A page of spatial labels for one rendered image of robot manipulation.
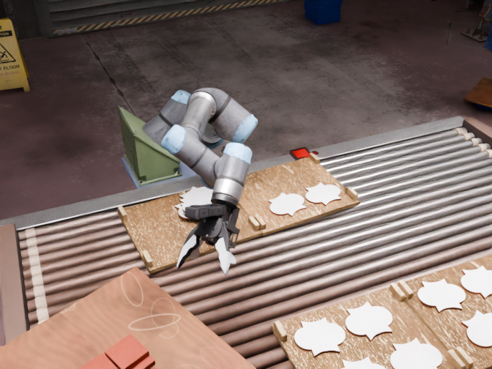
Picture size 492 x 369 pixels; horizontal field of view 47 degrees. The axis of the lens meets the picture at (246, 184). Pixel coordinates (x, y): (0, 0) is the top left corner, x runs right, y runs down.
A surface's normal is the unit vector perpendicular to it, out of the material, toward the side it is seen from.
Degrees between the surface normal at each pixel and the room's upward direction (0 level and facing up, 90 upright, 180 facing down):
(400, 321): 0
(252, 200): 0
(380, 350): 0
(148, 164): 90
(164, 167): 90
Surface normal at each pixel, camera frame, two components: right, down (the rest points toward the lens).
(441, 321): 0.00, -0.81
